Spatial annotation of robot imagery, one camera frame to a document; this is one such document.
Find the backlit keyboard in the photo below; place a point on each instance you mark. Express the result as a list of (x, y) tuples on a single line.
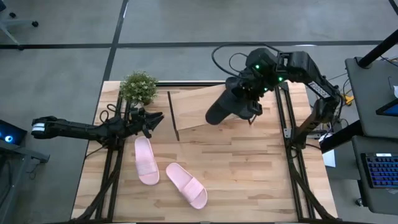
[(382, 171)]

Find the black aluminium table frame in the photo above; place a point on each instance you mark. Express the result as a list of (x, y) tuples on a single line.
[(112, 186), (295, 186)]

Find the black round post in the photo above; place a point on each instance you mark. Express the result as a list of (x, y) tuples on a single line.
[(376, 49)]

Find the black table edge rail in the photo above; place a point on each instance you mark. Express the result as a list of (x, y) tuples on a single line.
[(186, 83)]

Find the green potted plant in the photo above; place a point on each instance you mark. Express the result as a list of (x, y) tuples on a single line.
[(138, 88)]

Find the black diagonal beam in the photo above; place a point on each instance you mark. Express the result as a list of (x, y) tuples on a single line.
[(339, 138)]

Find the white paper sheet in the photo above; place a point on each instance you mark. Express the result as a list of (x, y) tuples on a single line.
[(329, 158)]

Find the office chair wheel base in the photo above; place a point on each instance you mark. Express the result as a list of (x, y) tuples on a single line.
[(18, 22)]

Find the pink foam slide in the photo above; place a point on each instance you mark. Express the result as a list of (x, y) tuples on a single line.
[(186, 186), (146, 161)]

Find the tablet with blue screen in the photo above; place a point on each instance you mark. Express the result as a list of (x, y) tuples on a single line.
[(390, 109)]

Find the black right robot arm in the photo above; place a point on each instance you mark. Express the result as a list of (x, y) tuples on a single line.
[(311, 74)]

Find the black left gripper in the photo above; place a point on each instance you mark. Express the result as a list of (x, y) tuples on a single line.
[(136, 123)]

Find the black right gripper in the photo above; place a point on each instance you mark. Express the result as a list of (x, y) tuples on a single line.
[(245, 93)]

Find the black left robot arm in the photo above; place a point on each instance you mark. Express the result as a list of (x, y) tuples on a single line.
[(77, 129)]

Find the computer with blue light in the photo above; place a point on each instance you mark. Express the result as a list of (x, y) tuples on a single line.
[(15, 130)]

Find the grey desk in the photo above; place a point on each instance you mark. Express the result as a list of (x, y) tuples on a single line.
[(373, 199), (12, 186), (367, 99)]

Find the wooden shelf with black legs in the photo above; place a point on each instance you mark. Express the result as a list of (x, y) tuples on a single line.
[(189, 109)]

